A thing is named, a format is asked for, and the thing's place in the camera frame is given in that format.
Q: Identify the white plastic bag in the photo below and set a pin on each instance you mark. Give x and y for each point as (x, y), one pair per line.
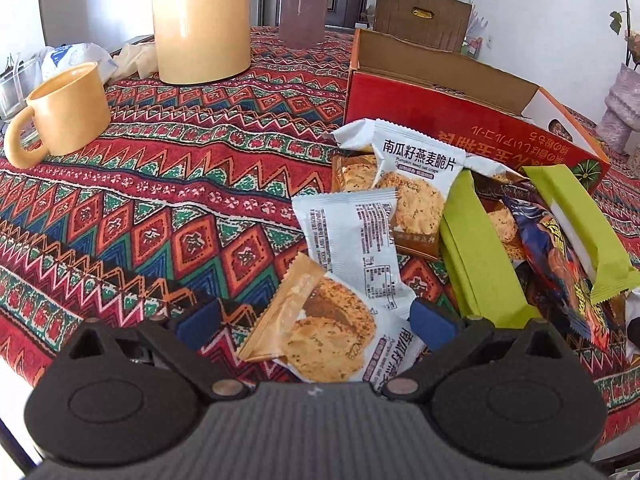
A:
(75, 60)

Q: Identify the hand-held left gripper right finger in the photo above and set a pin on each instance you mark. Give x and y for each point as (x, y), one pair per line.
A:
(432, 322)

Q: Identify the dark comic-print snack packet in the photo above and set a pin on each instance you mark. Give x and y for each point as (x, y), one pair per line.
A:
(560, 270)

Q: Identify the brown wooden chair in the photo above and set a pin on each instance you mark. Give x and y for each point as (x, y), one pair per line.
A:
(425, 15)

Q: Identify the dried pale grass bunch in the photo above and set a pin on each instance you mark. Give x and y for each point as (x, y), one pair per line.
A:
(477, 17)

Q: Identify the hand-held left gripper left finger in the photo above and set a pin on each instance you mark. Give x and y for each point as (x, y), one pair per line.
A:
(197, 320)

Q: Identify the white trolley with bottles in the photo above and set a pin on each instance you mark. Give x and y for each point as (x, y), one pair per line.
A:
(470, 46)

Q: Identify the red cardboard box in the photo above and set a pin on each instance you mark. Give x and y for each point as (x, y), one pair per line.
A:
(400, 105)

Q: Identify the yellow ceramic mug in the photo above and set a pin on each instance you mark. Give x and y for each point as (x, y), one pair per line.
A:
(70, 110)

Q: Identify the clear glass container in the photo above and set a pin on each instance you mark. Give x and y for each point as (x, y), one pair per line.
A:
(17, 90)

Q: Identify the yellow thermos jug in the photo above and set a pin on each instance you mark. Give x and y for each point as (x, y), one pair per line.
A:
(200, 25)

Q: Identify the green snack packet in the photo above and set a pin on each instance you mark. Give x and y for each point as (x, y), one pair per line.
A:
(575, 220)
(475, 260)

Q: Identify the smooth pink mushroom-shaped vase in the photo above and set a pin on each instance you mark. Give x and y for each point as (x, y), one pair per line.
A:
(305, 0)

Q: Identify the textured pink vase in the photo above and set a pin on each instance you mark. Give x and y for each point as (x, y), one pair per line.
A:
(622, 110)

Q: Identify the beige cloth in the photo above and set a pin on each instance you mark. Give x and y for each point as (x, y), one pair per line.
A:
(135, 60)

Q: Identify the white oat cookie packet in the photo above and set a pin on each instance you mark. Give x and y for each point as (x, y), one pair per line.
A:
(350, 132)
(352, 172)
(325, 340)
(482, 165)
(420, 160)
(350, 240)

